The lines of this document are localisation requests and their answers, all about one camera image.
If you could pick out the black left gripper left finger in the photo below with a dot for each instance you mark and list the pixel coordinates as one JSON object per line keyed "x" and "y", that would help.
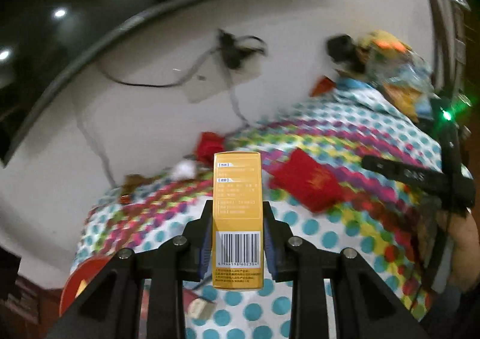
{"x": 110, "y": 306}

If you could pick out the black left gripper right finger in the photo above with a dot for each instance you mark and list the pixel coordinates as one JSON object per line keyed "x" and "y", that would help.
{"x": 364, "y": 305}

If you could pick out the large red knitted sock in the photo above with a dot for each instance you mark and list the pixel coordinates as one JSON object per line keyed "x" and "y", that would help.
{"x": 310, "y": 183}

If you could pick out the yellow barcode medicine box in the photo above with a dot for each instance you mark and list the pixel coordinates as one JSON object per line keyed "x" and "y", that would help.
{"x": 237, "y": 221}

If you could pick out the red round tray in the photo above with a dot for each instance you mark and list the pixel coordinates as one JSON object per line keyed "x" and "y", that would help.
{"x": 79, "y": 279}

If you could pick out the small white box on bed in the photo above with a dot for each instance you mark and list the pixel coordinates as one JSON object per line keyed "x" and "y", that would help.
{"x": 200, "y": 309}

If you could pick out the polka dot bed sheet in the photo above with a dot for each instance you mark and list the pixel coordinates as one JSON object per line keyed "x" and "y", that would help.
{"x": 337, "y": 130}

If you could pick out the brown candy wrapper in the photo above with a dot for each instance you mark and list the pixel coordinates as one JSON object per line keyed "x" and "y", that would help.
{"x": 131, "y": 183}

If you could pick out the pile of plastic snack bags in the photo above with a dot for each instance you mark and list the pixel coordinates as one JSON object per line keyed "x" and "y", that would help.
{"x": 402, "y": 76}

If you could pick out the small white sock ball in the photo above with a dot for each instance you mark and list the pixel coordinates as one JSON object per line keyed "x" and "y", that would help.
{"x": 184, "y": 170}

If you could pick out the black power adapter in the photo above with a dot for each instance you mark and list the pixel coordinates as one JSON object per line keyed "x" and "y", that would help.
{"x": 231, "y": 55}

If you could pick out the red packet by wall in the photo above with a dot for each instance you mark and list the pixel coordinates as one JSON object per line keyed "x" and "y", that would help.
{"x": 323, "y": 85}

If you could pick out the black object on wall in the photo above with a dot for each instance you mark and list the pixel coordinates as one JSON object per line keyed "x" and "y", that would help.
{"x": 340, "y": 48}

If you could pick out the small red sock by wall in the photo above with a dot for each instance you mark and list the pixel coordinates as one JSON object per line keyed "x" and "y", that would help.
{"x": 208, "y": 145}

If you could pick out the white wall socket plate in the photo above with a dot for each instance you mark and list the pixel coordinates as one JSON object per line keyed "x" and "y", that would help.
{"x": 210, "y": 80}

